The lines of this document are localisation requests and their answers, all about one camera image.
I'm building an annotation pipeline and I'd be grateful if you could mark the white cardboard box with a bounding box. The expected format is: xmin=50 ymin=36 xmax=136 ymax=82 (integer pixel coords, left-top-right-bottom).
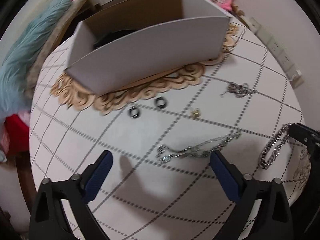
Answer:
xmin=65 ymin=0 xmax=231 ymax=96

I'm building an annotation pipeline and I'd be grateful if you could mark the thick silver curb chain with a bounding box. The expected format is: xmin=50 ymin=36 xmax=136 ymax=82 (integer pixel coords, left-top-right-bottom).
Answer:
xmin=259 ymin=123 xmax=292 ymax=170

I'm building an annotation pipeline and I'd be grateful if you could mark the silver link chain bracelet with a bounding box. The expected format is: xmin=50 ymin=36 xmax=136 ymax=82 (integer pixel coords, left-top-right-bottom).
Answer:
xmin=156 ymin=131 xmax=242 ymax=164

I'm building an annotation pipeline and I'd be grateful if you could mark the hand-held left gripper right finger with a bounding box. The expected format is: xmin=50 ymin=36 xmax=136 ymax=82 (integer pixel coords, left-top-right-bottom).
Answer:
xmin=210 ymin=150 xmax=293 ymax=240

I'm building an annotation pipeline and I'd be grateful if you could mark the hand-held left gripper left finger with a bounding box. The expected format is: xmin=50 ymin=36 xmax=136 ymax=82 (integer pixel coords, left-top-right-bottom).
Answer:
xmin=29 ymin=150 xmax=113 ymax=240

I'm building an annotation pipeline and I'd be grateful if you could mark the light blue fluffy cushion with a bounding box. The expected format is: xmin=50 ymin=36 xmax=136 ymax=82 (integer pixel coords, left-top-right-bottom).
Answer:
xmin=0 ymin=0 xmax=88 ymax=117

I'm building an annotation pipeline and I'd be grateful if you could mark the thin silver chain necklace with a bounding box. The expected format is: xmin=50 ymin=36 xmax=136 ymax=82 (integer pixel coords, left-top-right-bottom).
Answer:
xmin=220 ymin=82 xmax=257 ymax=98

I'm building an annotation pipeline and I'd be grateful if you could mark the red cloth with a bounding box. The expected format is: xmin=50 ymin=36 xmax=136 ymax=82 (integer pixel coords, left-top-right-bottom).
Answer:
xmin=4 ymin=110 xmax=31 ymax=153

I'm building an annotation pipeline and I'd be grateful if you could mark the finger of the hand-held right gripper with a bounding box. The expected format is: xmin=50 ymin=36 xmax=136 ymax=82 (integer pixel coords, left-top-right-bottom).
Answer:
xmin=287 ymin=123 xmax=320 ymax=147

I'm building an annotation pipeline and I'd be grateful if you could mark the white power strip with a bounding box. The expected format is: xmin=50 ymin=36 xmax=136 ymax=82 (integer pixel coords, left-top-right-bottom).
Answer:
xmin=247 ymin=16 xmax=305 ymax=88

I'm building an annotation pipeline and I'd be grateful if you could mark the checked white tablecloth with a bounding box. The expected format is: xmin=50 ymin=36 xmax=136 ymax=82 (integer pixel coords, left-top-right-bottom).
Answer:
xmin=29 ymin=24 xmax=304 ymax=240

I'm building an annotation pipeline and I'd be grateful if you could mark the carved wooden placemat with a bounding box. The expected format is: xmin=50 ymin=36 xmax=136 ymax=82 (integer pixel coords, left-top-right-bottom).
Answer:
xmin=51 ymin=23 xmax=240 ymax=116

